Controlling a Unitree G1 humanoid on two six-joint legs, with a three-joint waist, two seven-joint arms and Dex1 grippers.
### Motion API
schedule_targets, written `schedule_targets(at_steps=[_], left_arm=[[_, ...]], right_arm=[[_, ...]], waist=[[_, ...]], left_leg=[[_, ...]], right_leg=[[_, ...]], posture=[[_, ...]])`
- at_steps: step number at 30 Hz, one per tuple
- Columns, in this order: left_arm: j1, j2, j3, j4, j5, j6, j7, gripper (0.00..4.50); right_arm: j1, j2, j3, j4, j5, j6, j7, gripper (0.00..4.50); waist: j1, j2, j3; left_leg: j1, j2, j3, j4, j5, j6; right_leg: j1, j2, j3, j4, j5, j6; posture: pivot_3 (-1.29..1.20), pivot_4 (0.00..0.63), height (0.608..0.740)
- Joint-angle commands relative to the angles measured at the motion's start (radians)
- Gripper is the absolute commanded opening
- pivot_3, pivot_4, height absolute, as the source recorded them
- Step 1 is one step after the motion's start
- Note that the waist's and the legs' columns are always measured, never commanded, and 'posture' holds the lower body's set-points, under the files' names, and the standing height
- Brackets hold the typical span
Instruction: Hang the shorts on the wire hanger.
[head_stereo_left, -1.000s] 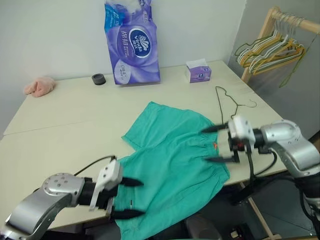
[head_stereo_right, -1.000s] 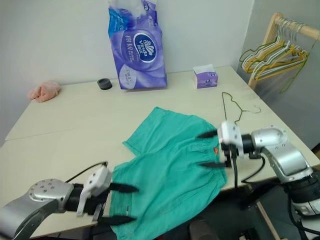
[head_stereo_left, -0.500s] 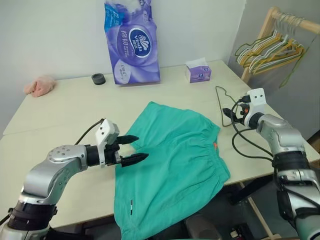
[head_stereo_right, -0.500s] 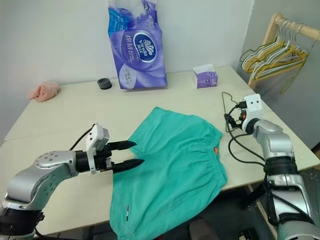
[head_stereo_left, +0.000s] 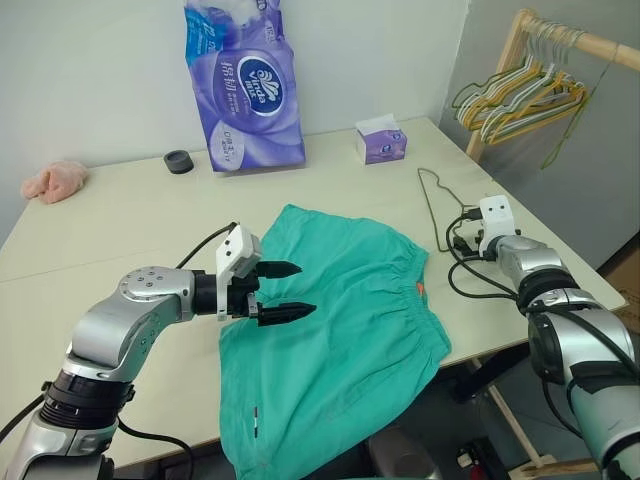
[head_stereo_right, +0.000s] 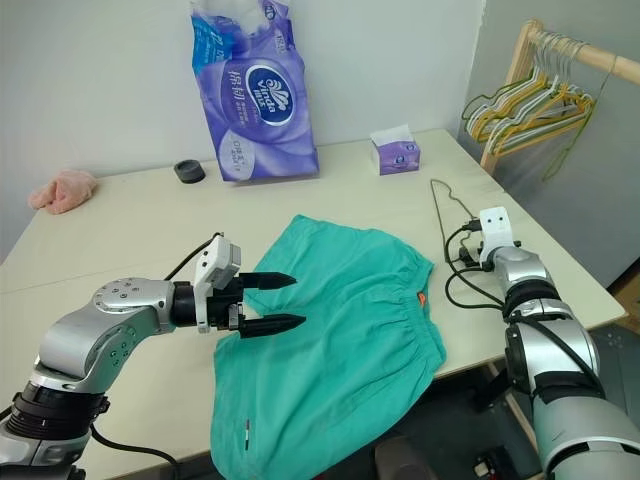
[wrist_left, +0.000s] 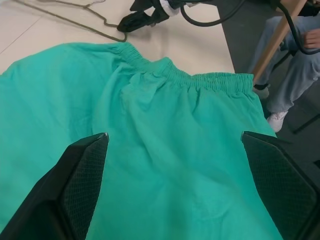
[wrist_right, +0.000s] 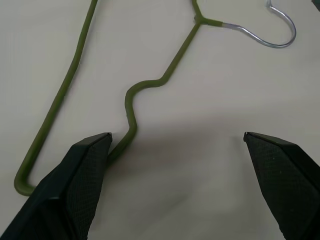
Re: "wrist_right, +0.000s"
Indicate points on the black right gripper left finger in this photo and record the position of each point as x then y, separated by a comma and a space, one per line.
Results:
72, 190

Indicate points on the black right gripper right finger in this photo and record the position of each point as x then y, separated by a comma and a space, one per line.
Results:
290, 185

